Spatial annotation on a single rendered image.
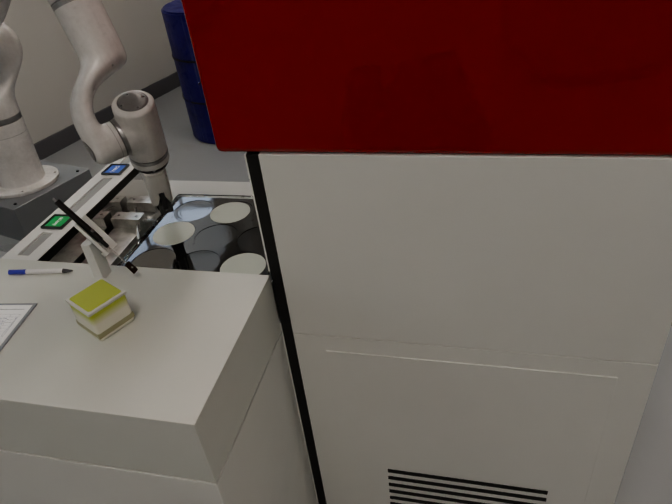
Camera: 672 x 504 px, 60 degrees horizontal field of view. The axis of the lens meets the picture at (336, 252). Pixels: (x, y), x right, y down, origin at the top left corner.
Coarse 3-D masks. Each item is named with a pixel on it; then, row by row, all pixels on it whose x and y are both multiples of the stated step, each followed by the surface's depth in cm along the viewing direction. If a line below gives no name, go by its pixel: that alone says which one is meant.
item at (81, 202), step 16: (128, 160) 161; (96, 176) 154; (112, 176) 153; (80, 192) 147; (96, 192) 147; (80, 208) 140; (32, 240) 130; (48, 240) 129; (16, 256) 125; (32, 256) 125
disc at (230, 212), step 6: (222, 204) 147; (228, 204) 147; (234, 204) 146; (240, 204) 146; (246, 204) 146; (216, 210) 145; (222, 210) 144; (228, 210) 144; (234, 210) 144; (240, 210) 144; (246, 210) 143; (210, 216) 143; (216, 216) 142; (222, 216) 142; (228, 216) 142; (234, 216) 142; (240, 216) 141; (222, 222) 140; (228, 222) 139
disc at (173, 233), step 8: (168, 224) 141; (176, 224) 141; (184, 224) 141; (160, 232) 139; (168, 232) 138; (176, 232) 138; (184, 232) 138; (192, 232) 138; (160, 240) 136; (168, 240) 136; (176, 240) 135; (184, 240) 135
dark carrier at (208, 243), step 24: (168, 216) 145; (192, 216) 144; (144, 240) 137; (192, 240) 135; (216, 240) 134; (240, 240) 133; (144, 264) 129; (168, 264) 128; (192, 264) 127; (216, 264) 126
